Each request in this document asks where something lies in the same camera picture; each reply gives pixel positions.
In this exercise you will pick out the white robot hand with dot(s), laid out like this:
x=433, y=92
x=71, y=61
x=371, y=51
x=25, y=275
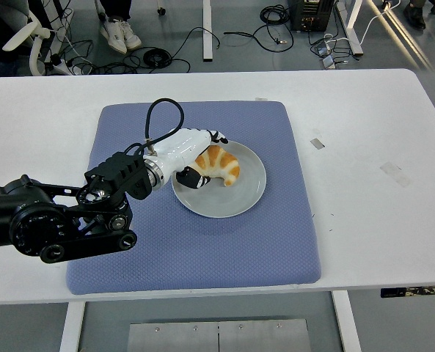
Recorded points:
x=180, y=146

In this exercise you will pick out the croissant bread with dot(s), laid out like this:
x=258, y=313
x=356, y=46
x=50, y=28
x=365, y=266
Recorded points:
x=222, y=164

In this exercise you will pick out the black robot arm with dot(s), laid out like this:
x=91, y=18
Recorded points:
x=44, y=216

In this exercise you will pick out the grey round plate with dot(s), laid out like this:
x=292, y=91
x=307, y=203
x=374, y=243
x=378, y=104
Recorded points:
x=221, y=201

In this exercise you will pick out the blue quilted mat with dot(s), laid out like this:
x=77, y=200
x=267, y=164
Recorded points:
x=202, y=249

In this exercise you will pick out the white desk leg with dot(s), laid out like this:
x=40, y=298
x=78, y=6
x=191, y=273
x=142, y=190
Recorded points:
x=353, y=33
x=207, y=33

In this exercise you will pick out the person's foot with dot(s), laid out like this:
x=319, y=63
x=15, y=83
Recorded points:
x=113, y=36
x=414, y=14
x=131, y=36

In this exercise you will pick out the black caster wheel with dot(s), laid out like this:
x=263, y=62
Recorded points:
x=161, y=11

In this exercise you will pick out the small grey tape piece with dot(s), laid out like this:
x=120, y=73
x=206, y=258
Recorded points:
x=317, y=143

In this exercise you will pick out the white power strip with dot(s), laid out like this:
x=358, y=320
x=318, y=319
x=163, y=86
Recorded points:
x=61, y=69

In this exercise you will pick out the person's leg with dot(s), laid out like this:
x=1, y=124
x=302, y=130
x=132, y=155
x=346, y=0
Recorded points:
x=115, y=8

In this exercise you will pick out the grey power adapter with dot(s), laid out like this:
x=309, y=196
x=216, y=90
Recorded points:
x=328, y=63
x=321, y=48

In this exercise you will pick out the black equipment box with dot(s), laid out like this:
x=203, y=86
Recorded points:
x=310, y=14

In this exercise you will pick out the grey metal plate with screws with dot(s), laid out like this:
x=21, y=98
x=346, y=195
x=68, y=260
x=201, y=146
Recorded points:
x=217, y=335

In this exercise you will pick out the white table leg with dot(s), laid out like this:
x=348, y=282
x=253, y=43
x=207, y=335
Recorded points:
x=347, y=322
x=71, y=326

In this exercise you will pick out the large clear tape piece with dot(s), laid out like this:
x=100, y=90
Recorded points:
x=396, y=174

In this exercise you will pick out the black table control panel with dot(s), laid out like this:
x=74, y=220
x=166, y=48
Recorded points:
x=415, y=290

